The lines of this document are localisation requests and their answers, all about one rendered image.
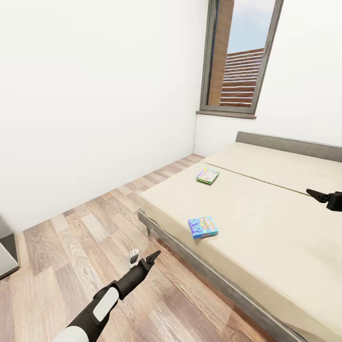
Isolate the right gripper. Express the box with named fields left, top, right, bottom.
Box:
left=306, top=189, right=342, bottom=211

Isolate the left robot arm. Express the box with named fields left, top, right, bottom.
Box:
left=52, top=249, right=161, bottom=342

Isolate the board game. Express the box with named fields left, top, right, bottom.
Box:
left=196, top=169, right=219, bottom=185
left=188, top=216, right=219, bottom=239

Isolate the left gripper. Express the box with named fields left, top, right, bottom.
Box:
left=124, top=250, right=161, bottom=291

